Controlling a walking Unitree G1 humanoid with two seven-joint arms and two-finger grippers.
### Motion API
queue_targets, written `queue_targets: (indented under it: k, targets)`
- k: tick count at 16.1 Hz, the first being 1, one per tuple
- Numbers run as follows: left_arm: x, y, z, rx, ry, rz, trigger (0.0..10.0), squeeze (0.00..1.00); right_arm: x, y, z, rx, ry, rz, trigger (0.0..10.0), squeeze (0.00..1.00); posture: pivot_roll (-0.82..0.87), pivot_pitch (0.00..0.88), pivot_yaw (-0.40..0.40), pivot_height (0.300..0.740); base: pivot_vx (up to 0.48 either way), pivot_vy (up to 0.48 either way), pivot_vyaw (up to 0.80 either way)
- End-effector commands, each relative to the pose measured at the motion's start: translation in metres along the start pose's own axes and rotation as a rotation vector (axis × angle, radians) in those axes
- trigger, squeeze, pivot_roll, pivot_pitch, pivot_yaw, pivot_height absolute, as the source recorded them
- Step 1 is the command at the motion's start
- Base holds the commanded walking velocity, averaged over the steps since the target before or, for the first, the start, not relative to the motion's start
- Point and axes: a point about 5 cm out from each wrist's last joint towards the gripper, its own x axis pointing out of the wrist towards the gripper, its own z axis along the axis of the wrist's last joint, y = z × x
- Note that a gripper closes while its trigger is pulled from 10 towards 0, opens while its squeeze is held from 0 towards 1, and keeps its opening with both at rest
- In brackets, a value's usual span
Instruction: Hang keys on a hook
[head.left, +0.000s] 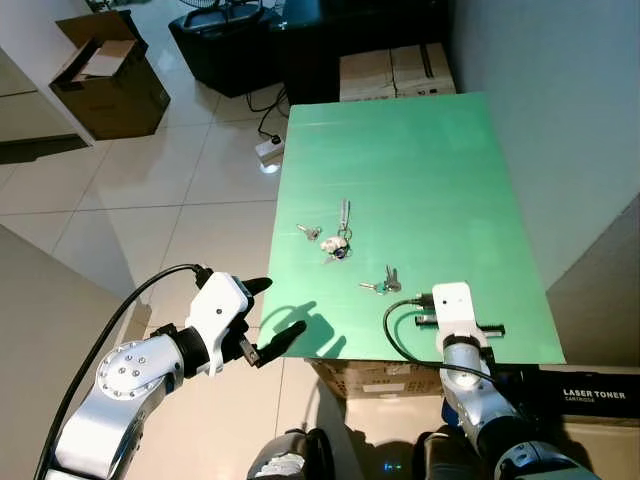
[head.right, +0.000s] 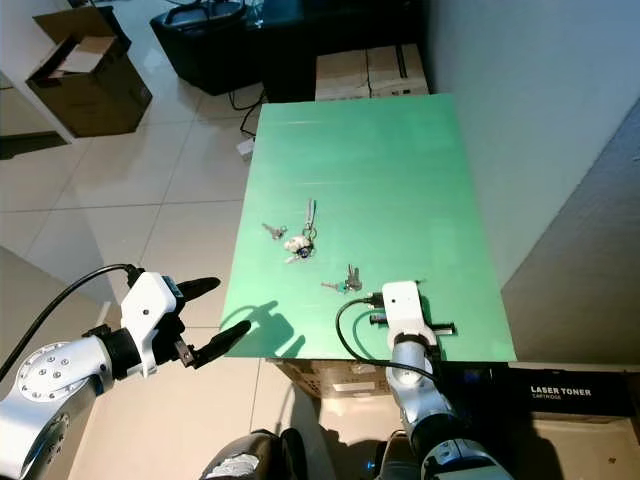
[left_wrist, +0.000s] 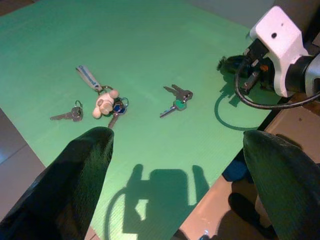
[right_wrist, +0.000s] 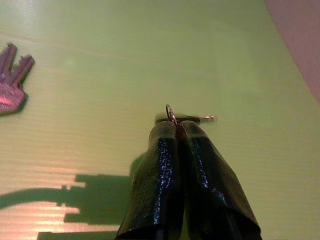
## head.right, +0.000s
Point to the black glossy cabinet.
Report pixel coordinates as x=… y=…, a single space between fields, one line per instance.
x=340 y=25

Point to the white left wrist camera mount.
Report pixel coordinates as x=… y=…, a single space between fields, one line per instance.
x=150 y=310

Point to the key bunch with white charm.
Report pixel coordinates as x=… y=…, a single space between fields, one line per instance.
x=298 y=243

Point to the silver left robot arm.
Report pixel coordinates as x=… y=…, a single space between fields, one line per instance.
x=60 y=400

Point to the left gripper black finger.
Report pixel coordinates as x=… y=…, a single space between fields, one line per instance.
x=226 y=338
x=202 y=286

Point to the white power strip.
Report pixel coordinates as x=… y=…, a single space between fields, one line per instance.
x=245 y=148

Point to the small single silver key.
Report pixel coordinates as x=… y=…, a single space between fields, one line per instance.
x=273 y=231

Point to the pale cardboard box black stripe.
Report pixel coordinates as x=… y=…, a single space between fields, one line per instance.
x=400 y=70

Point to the black stool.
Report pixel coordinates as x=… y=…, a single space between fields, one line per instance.
x=210 y=60

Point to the silver keys with green tag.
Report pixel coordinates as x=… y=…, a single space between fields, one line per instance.
x=345 y=283

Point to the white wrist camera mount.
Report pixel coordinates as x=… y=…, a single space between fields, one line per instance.
x=400 y=305
x=150 y=310

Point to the open brown cardboard box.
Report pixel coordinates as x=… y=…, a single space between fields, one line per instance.
x=100 y=100

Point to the beige drawer cabinet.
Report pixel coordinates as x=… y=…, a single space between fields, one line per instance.
x=15 y=100

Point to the black standing fan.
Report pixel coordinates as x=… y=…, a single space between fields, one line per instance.
x=205 y=6

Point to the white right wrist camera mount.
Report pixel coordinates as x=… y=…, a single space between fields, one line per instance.
x=400 y=305

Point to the robot left leg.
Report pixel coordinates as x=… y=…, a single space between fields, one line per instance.
x=240 y=465

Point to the robot right leg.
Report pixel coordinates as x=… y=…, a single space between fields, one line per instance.
x=395 y=460

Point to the robot leg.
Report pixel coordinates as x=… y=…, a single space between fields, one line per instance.
x=395 y=460
x=240 y=465

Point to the plain pale cardboard box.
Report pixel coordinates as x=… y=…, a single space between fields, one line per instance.
x=342 y=76

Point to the printed cardboard box under table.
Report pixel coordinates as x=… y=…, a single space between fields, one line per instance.
x=340 y=378

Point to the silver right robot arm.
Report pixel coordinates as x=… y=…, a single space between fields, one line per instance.
x=415 y=390

